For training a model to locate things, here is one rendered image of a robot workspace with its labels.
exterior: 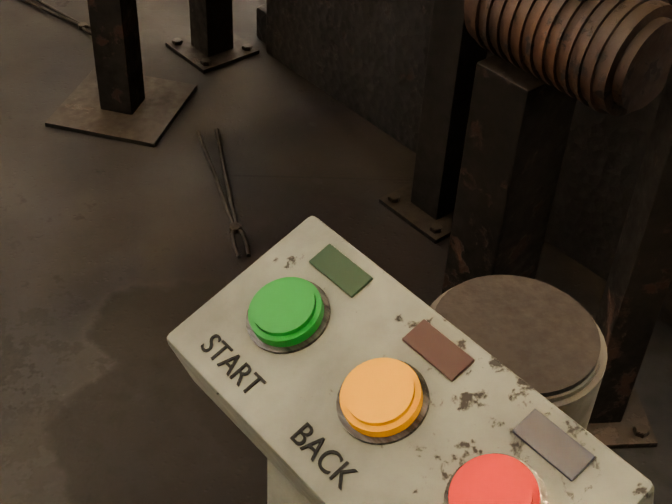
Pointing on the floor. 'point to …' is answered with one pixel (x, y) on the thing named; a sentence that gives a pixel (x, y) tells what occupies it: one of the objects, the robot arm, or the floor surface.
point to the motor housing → (541, 114)
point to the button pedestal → (246, 365)
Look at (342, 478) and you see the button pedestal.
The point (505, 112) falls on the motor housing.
